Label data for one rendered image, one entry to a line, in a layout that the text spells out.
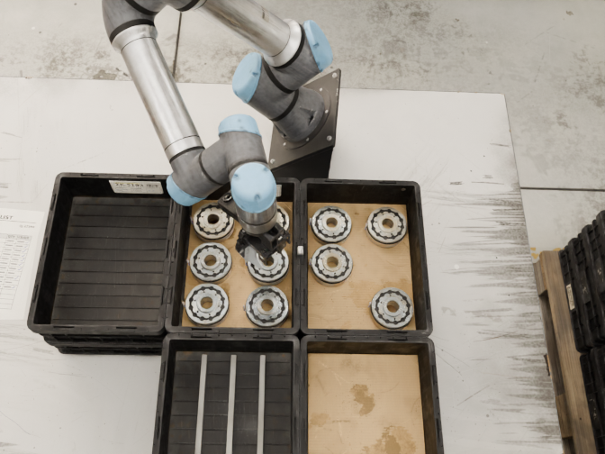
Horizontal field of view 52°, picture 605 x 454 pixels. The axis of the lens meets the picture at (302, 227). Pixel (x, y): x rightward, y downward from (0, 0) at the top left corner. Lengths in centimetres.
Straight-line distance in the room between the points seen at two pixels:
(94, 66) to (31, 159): 116
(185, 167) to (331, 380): 61
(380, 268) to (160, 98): 69
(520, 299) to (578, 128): 144
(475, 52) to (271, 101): 175
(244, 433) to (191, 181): 59
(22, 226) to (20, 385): 43
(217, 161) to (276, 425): 63
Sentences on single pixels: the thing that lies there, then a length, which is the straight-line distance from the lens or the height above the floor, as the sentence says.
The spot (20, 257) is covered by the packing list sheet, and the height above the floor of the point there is 70.
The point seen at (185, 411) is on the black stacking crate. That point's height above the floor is 83.
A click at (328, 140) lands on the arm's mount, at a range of 159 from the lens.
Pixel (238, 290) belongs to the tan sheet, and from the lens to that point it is 154.
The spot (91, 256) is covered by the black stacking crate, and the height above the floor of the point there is 83.
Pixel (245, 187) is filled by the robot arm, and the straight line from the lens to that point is 106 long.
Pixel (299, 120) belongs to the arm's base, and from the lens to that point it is 163.
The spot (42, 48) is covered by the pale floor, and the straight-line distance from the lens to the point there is 319.
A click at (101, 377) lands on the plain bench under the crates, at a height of 70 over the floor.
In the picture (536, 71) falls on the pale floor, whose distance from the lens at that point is 321.
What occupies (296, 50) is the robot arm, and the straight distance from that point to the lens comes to 147.
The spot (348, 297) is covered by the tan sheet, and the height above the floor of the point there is 83.
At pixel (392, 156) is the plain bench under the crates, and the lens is 189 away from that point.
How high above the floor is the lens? 228
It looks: 65 degrees down
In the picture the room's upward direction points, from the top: 6 degrees clockwise
